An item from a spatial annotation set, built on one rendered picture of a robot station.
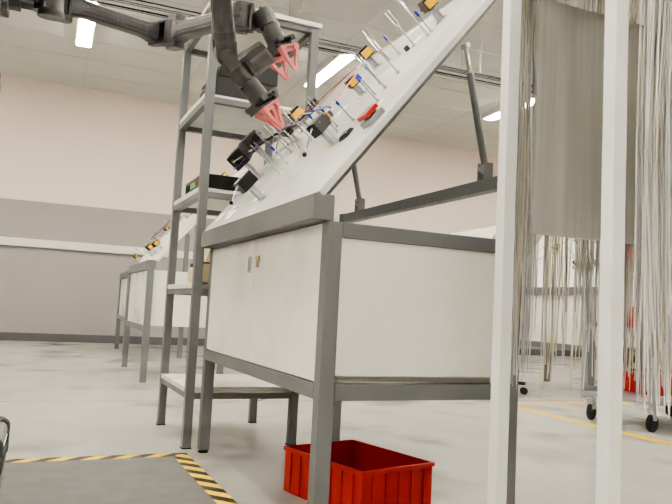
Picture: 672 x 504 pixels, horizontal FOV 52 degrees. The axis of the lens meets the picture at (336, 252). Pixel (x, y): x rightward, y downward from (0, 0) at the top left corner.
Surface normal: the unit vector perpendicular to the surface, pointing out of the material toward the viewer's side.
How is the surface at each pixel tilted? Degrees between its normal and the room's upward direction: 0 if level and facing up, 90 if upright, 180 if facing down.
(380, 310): 90
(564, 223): 90
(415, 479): 90
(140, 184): 90
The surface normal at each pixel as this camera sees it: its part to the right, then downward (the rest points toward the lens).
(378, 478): 0.62, -0.04
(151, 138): 0.38, -0.06
